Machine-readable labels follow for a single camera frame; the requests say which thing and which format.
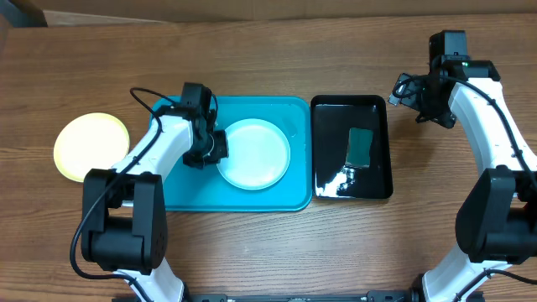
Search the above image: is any light blue plate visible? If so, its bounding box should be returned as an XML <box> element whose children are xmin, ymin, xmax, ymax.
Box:
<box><xmin>217</xmin><ymin>118</ymin><xmax>291</xmax><ymax>190</ymax></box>

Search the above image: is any green yellow sponge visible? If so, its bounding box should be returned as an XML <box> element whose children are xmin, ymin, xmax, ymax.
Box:
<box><xmin>346</xmin><ymin>128</ymin><xmax>373</xmax><ymax>169</ymax></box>

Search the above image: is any yellow plate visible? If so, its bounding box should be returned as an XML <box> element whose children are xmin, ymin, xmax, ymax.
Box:
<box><xmin>53</xmin><ymin>112</ymin><xmax>130</xmax><ymax>182</ymax></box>

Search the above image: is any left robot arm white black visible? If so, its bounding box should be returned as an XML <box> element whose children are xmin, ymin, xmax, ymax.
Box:
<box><xmin>70</xmin><ymin>82</ymin><xmax>228</xmax><ymax>301</ymax></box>

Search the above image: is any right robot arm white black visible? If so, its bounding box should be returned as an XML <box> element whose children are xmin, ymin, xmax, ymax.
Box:
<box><xmin>388</xmin><ymin>30</ymin><xmax>536</xmax><ymax>301</ymax></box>

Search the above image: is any teal plastic tray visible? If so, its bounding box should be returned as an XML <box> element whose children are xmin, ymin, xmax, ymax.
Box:
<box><xmin>164</xmin><ymin>96</ymin><xmax>313</xmax><ymax>212</ymax></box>

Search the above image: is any black water tray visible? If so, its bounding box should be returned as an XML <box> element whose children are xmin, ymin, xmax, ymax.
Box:
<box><xmin>310</xmin><ymin>95</ymin><xmax>394</xmax><ymax>200</ymax></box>

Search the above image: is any cardboard panel at back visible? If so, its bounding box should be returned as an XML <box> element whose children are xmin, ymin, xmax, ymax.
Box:
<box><xmin>31</xmin><ymin>0</ymin><xmax>536</xmax><ymax>22</ymax></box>

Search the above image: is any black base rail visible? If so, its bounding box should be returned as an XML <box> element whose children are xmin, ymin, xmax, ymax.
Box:
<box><xmin>192</xmin><ymin>290</ymin><xmax>418</xmax><ymax>302</ymax></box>

